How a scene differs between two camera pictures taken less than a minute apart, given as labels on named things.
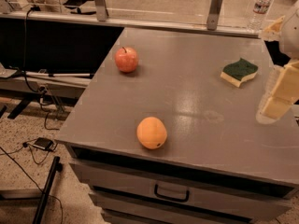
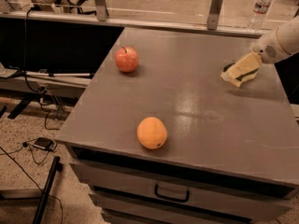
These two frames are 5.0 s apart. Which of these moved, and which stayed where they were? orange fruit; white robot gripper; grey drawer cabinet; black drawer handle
Moved: white robot gripper
Stayed: black drawer handle; orange fruit; grey drawer cabinet
